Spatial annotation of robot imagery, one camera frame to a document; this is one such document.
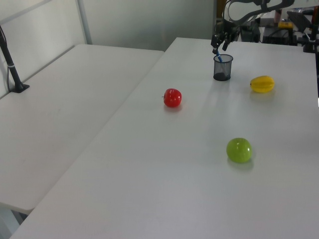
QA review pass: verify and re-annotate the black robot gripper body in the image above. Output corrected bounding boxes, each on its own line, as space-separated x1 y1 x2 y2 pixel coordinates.
211 20 241 47

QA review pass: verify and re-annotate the black mesh pen cup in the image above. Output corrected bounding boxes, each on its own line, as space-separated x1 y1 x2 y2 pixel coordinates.
213 54 234 82

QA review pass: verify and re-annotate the black equipment box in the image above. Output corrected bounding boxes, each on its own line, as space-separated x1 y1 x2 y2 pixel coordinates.
239 21 260 42

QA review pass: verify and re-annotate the wooden cabinet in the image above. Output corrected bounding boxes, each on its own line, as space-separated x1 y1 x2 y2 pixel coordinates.
216 0 226 20

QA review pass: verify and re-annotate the yellow toy starfruit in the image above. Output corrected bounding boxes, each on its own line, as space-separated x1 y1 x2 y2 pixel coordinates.
250 75 276 94

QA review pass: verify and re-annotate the red toy apple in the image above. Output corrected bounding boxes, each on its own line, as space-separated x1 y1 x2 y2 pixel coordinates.
161 88 182 109

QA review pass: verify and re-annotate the black laptop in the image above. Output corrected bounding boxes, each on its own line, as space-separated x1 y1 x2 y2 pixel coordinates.
286 10 313 33

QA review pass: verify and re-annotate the black clamp stand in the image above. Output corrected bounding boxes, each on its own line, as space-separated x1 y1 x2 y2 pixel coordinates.
302 24 319 53

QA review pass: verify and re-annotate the green toy apple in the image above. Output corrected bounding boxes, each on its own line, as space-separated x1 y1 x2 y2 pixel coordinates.
226 137 253 164

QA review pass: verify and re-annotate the white side table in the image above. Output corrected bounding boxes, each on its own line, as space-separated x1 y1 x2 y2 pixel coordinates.
0 44 165 215

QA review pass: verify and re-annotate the grey robot cable loop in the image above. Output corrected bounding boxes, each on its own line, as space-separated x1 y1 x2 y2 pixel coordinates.
222 0 269 26

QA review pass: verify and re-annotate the white partition panel frame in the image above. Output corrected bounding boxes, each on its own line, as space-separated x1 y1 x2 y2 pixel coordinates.
0 0 93 100

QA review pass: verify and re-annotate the black camera stand pole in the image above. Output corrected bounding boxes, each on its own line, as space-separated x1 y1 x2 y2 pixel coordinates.
0 24 30 94

